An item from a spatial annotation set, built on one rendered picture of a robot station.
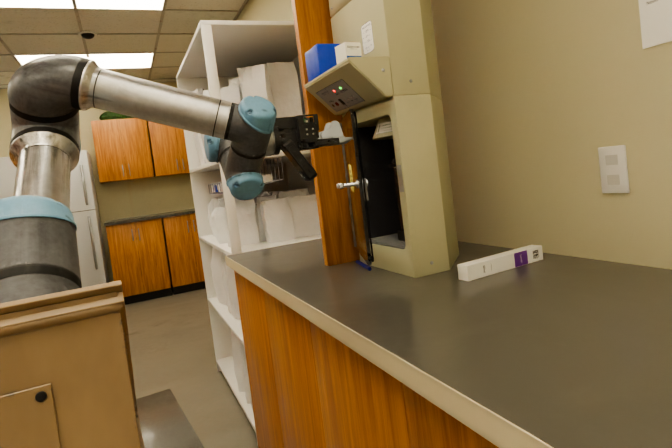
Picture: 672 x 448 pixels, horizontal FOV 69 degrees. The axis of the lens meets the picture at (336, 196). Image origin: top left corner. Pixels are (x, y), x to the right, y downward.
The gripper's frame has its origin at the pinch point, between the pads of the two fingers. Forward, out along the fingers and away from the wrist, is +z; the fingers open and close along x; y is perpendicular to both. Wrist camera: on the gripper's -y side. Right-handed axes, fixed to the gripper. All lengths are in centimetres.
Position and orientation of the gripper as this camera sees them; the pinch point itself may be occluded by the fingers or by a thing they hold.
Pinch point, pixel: (347, 141)
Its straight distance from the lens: 125.2
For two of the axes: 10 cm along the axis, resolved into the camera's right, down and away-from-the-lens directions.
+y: -1.2, -9.9, -0.5
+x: -4.0, 0.0, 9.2
